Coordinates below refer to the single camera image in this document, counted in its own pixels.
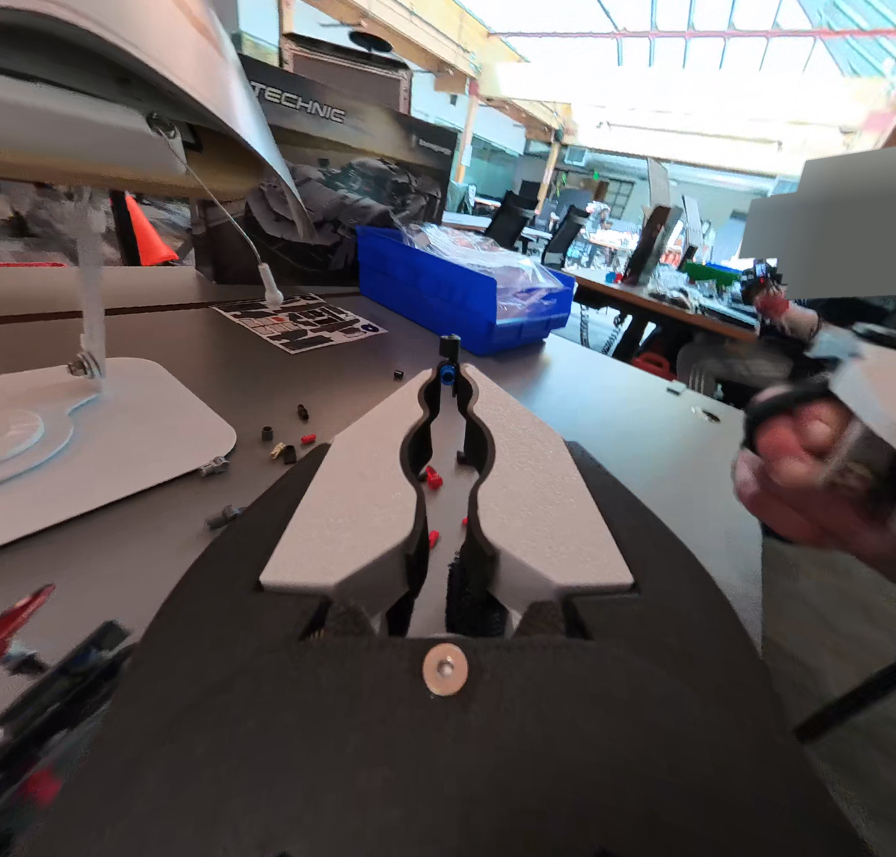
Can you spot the dark lego box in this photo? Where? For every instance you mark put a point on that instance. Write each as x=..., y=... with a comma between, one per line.
x=364, y=164

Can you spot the scattered loose lego pieces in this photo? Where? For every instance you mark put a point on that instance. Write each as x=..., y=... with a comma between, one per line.
x=434, y=477

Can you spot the person's right hand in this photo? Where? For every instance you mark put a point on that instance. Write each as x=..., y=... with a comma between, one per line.
x=798, y=479

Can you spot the orange traffic cone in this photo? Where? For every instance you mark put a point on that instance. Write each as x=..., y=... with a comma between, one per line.
x=147, y=230

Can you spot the wooden top desk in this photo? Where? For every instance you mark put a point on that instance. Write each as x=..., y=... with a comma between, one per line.
x=665, y=304

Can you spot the blue black lego connector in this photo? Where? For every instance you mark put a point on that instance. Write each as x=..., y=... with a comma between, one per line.
x=449, y=348

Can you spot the black office chair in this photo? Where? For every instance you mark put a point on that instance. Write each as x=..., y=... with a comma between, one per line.
x=563, y=237
x=507, y=223

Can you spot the lego instruction book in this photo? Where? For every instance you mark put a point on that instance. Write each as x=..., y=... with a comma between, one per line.
x=140, y=3

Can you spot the black white sticker sheet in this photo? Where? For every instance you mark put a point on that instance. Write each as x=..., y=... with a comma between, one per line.
x=301, y=325

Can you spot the stack of green bins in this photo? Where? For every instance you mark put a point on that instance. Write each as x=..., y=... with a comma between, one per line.
x=710, y=273

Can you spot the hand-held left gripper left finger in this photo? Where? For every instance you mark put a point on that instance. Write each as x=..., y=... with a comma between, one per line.
x=350, y=514

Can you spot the white book stand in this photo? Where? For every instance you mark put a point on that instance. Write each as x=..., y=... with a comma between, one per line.
x=140, y=437

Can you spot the clear plastic bags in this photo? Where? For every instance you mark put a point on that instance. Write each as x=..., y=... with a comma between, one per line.
x=490, y=262

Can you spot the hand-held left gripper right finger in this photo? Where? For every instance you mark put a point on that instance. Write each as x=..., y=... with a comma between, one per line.
x=546, y=521

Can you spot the blue storage bin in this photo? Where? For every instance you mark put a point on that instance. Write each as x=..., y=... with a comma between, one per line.
x=434, y=290

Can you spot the small black lego assembly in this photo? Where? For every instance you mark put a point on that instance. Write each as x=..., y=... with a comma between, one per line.
x=63, y=689

